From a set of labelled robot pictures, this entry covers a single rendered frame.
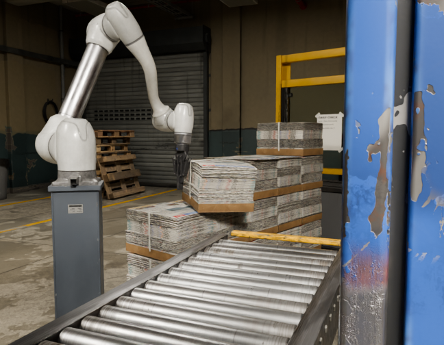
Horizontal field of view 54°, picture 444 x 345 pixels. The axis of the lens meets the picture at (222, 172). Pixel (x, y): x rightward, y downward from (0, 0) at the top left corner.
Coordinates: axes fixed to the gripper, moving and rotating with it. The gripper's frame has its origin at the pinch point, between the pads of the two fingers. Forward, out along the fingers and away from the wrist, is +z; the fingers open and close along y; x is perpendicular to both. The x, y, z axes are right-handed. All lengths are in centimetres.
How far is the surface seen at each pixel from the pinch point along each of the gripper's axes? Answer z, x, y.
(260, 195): 6, -46, -19
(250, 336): 21, 88, -113
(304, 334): 20, 80, -122
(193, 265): 20, 61, -71
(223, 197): 4.7, -2.7, -28.2
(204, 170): -8.2, 8.0, -24.2
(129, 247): 34.4, 19.5, 14.4
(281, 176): -5, -68, -18
